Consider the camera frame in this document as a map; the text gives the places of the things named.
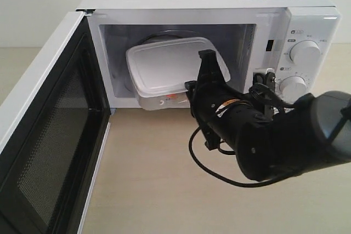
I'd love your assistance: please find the glass turntable plate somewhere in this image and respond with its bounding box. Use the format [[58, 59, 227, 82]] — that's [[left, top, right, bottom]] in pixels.
[[105, 25, 199, 97]]

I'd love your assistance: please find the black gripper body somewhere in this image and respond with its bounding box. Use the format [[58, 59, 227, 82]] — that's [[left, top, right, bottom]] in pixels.
[[189, 83, 247, 151]]

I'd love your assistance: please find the white microwave oven body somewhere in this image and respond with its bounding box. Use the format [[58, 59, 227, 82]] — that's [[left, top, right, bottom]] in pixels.
[[77, 0, 341, 110]]

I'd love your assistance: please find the black camera cable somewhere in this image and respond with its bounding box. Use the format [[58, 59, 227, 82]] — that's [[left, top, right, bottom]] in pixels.
[[188, 83, 302, 188]]

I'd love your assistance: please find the lower white timer knob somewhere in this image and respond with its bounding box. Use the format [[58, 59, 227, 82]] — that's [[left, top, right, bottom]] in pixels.
[[279, 76, 307, 103]]

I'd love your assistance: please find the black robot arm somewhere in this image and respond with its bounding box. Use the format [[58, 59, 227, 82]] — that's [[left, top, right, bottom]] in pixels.
[[185, 49, 350, 188]]

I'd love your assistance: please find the white plastic lidded container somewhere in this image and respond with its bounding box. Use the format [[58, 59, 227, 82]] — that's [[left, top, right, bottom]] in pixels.
[[126, 37, 231, 111]]

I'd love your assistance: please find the upper white power knob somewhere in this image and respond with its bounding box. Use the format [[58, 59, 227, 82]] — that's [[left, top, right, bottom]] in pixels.
[[290, 40, 321, 66]]

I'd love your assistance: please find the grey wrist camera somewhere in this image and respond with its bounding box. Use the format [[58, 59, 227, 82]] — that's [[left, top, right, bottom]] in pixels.
[[250, 68, 275, 119]]

